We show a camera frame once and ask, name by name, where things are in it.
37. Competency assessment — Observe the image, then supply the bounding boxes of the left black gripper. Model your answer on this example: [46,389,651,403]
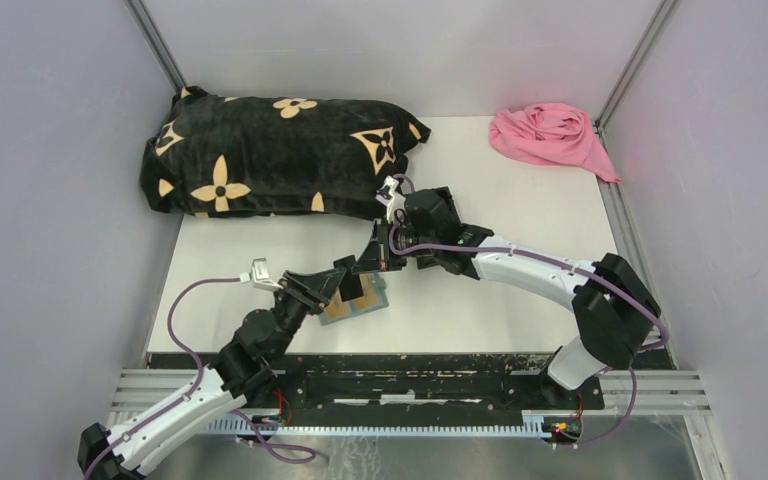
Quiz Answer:
[272,266,347,359]

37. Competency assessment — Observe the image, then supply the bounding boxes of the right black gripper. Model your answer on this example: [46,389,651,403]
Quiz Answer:
[352,216,439,273]

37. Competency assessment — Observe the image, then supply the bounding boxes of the gold credit card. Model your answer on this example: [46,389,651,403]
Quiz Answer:
[354,273,387,312]
[323,291,354,323]

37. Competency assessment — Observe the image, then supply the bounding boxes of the green card holder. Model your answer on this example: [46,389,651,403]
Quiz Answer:
[319,273,389,326]

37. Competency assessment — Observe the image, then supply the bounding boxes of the black credit card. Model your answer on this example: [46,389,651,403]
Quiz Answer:
[333,255,365,302]

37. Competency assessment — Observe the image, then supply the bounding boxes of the black card box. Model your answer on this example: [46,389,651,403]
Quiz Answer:
[429,187,461,229]

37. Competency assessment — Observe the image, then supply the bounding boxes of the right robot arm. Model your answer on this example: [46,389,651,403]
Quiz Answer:
[352,185,668,408]

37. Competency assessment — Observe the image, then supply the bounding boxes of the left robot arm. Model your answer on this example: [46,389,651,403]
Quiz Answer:
[77,267,346,479]

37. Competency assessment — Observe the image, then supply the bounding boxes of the black floral pillow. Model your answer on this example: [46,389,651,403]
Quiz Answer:
[139,85,432,220]

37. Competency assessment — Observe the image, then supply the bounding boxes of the pink cloth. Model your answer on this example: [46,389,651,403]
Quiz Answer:
[488,103,622,183]

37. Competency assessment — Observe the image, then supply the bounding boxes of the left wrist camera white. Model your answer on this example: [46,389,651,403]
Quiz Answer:
[238,257,282,292]

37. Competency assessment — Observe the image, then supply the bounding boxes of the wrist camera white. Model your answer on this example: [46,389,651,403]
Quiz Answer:
[375,176,405,225]
[238,257,282,292]

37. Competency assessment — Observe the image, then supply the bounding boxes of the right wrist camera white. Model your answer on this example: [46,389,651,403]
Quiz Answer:
[375,176,405,225]

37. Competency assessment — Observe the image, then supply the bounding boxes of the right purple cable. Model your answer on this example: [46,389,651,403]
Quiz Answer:
[387,173,670,450]

